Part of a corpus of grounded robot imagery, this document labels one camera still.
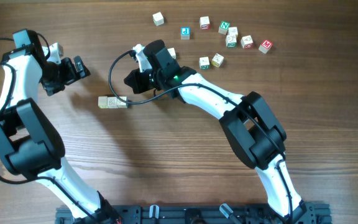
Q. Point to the white picture block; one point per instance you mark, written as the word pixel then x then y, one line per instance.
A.
pixel 233 31

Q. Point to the green edged picture block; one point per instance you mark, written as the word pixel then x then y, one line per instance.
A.
pixel 204 63

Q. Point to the red M letter block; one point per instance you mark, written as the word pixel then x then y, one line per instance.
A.
pixel 265 46

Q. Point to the yellow edged wooden block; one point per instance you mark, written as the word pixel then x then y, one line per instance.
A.
pixel 103 102

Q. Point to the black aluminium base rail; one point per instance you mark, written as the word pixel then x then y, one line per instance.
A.
pixel 308 213

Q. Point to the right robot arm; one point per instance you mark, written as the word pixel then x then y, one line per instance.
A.
pixel 254 133

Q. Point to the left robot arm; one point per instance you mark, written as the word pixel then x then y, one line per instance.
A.
pixel 31 149

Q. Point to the blue P letter block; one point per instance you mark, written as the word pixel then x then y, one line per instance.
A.
pixel 185 33

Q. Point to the red edged top block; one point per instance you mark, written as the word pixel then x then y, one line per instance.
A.
pixel 204 23

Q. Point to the green edged N block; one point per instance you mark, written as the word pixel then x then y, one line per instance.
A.
pixel 231 41

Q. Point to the plain wooden block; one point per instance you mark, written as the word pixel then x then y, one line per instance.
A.
pixel 121 102

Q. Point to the red edged white block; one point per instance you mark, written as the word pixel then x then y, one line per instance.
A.
pixel 247 42

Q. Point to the blue H letter block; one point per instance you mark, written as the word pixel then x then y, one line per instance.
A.
pixel 172 53

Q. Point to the green N letter block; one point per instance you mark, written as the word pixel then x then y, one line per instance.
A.
pixel 224 27

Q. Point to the yellow picture block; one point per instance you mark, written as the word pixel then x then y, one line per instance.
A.
pixel 217 60

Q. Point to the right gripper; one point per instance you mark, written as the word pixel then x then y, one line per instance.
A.
pixel 137 86

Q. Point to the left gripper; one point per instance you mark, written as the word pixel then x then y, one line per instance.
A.
pixel 70 74

